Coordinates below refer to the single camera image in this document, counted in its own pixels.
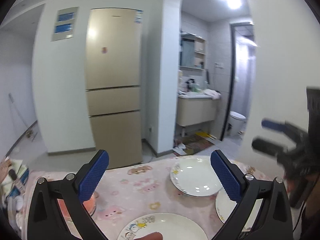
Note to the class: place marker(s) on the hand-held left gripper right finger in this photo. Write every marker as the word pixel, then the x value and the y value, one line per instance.
pixel 225 177

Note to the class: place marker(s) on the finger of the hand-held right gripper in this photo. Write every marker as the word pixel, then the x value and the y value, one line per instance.
pixel 275 125
pixel 267 146

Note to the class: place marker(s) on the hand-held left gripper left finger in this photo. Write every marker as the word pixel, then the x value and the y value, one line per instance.
pixel 96 175

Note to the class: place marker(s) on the pink carrot print bowl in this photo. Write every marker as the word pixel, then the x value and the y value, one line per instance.
pixel 90 205

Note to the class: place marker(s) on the white plate small cartoon print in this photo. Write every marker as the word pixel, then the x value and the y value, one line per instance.
pixel 192 177
pixel 225 212

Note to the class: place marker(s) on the white plate with cartoon animals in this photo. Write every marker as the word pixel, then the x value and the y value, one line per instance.
pixel 175 227

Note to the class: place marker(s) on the person's left hand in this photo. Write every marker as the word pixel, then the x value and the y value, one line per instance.
pixel 151 236

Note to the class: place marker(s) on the pink cartoon printed tablecloth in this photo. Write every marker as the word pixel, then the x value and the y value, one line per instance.
pixel 130 187

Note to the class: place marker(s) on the white toilet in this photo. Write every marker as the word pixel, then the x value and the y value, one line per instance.
pixel 237 122

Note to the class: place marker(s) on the patterned floor mat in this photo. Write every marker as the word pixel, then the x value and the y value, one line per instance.
pixel 198 141

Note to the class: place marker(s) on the white towel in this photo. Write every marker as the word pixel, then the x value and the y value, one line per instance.
pixel 213 94

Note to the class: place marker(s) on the beige vanity cabinet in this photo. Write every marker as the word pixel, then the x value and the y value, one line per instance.
pixel 196 111

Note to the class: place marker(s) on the pile of assorted household items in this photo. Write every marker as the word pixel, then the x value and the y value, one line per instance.
pixel 15 185

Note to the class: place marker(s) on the black faucet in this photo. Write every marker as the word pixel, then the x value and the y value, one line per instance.
pixel 190 85

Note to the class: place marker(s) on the gold three-door refrigerator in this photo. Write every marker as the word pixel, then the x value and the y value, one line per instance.
pixel 112 80

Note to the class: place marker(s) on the metal rod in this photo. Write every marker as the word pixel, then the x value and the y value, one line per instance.
pixel 17 110

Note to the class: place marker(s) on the bathroom mirror cabinet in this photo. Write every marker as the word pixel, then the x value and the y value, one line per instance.
pixel 191 51

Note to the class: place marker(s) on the dark door frame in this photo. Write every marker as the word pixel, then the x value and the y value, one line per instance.
pixel 231 80

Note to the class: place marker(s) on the white wall socket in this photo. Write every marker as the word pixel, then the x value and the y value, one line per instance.
pixel 218 65

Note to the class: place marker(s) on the grey wall electrical panel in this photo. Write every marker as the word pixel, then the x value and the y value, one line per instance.
pixel 63 23

